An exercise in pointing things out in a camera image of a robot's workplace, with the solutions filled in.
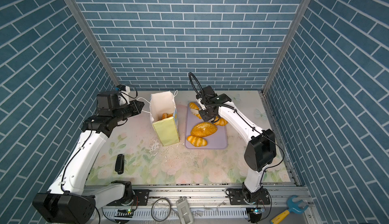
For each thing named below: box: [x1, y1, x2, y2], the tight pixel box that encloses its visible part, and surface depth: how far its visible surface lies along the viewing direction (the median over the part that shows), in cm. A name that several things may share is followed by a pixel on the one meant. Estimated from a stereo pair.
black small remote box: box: [114, 154, 125, 175], surface depth 83 cm
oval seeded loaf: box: [190, 122, 218, 138], surface depth 96 cm
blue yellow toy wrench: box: [270, 195, 309, 224], surface depth 71 cm
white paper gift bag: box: [149, 90, 181, 147], surface depth 86 cm
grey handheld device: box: [175, 196, 194, 224], surface depth 69 cm
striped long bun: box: [186, 134, 208, 147], surface depth 92 cm
